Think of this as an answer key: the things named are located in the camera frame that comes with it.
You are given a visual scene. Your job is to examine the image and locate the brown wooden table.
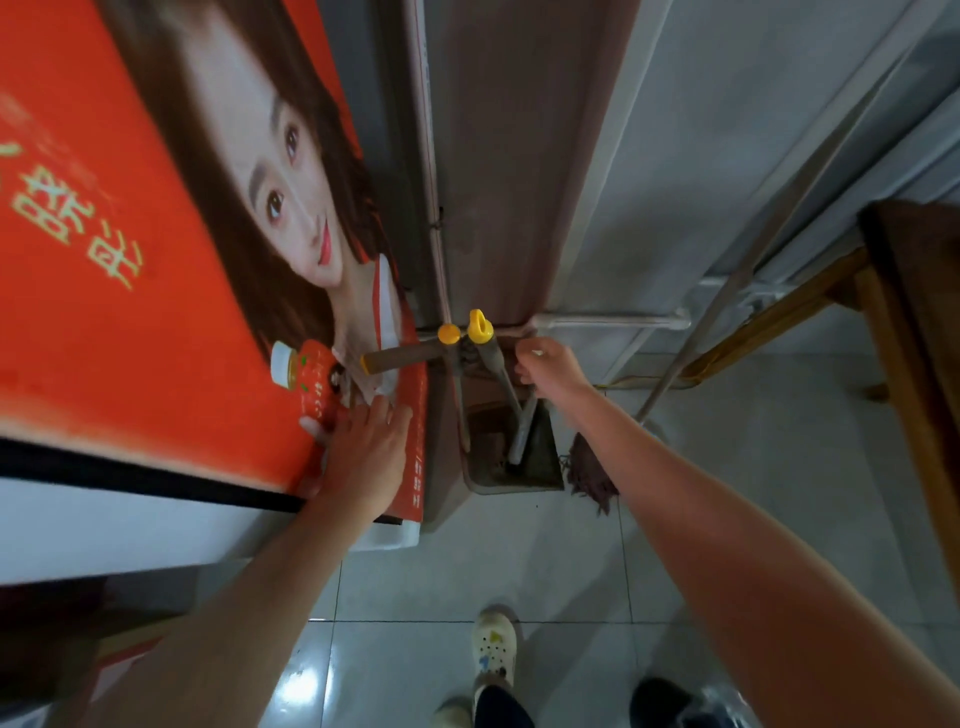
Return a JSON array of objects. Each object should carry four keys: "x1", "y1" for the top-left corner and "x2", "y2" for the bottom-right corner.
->
[{"x1": 678, "y1": 198, "x2": 960, "y2": 597}]

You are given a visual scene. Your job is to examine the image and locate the grey dustpan with grey handle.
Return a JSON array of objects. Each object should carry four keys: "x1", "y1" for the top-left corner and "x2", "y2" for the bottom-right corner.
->
[{"x1": 458, "y1": 375, "x2": 567, "y2": 497}]

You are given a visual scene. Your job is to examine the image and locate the black shoe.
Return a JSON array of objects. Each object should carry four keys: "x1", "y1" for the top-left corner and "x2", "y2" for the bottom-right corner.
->
[{"x1": 628, "y1": 676, "x2": 755, "y2": 728}]

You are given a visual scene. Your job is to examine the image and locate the long metal mop pole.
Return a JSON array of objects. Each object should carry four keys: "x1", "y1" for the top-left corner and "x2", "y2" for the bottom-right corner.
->
[{"x1": 636, "y1": 71, "x2": 905, "y2": 426}]

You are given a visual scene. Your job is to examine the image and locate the person's left forearm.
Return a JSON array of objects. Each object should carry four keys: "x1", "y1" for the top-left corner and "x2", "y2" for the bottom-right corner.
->
[{"x1": 81, "y1": 487, "x2": 385, "y2": 728}]

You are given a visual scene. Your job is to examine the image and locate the white level pipe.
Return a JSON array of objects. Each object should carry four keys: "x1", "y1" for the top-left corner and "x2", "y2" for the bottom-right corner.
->
[{"x1": 523, "y1": 309, "x2": 693, "y2": 336}]

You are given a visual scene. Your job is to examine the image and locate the person's right forearm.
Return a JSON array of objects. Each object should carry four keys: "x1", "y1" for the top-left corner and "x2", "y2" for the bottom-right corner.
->
[{"x1": 561, "y1": 385, "x2": 960, "y2": 728}]

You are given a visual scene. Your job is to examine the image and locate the brown handle with round yellow cap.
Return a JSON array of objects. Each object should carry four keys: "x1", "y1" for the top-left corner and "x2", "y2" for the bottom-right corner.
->
[{"x1": 360, "y1": 323, "x2": 463, "y2": 377}]

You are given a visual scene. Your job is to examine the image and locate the thin white upright pipe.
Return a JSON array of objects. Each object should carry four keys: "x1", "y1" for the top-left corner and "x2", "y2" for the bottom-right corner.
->
[{"x1": 403, "y1": 0, "x2": 456, "y2": 325}]

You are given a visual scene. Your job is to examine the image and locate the person's left hand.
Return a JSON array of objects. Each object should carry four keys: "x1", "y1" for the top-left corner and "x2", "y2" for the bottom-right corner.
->
[{"x1": 298, "y1": 396, "x2": 414, "y2": 521}]

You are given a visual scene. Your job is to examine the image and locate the white fridge with red poster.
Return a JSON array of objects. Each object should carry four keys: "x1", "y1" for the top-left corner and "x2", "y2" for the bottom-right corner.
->
[{"x1": 0, "y1": 0, "x2": 430, "y2": 588}]

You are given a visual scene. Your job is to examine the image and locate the dark red mop head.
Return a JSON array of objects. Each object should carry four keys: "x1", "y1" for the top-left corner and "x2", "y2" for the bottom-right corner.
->
[{"x1": 564, "y1": 432, "x2": 622, "y2": 516}]

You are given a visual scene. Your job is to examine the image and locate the dark brown wooden furniture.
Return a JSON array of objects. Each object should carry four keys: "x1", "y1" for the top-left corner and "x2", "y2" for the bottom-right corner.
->
[{"x1": 0, "y1": 576, "x2": 185, "y2": 728}]

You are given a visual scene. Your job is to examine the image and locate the white clog shoe with charms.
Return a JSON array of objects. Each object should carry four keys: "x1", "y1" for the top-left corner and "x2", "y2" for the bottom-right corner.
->
[{"x1": 470, "y1": 609, "x2": 521, "y2": 693}]

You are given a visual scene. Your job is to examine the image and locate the grey handle with yellow hook cap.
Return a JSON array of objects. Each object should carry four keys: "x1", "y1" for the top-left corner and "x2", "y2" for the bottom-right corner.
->
[{"x1": 465, "y1": 308, "x2": 526, "y2": 418}]

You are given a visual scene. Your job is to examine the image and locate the person's dark trouser leg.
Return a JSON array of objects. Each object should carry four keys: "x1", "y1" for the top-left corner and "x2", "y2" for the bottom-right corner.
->
[{"x1": 473, "y1": 682, "x2": 537, "y2": 728}]

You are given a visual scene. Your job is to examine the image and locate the person's right hand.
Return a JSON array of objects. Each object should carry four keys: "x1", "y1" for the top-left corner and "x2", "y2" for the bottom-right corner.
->
[{"x1": 513, "y1": 336, "x2": 595, "y2": 411}]

